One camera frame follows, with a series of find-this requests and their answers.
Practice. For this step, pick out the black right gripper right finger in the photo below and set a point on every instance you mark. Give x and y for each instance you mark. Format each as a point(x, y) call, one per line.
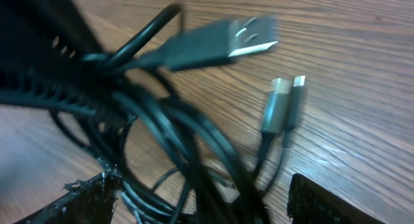
point(310, 203)

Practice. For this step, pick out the black USB cable matte plugs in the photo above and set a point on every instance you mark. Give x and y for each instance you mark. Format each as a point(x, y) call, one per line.
point(216, 44)

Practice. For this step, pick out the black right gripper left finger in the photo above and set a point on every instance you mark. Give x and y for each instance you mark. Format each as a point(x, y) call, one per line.
point(86, 202)

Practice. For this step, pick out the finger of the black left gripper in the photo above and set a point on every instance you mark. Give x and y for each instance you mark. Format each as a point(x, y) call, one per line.
point(42, 45)

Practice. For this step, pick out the black USB cable metallic plugs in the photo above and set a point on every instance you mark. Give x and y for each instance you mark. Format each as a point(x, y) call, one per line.
point(174, 123)

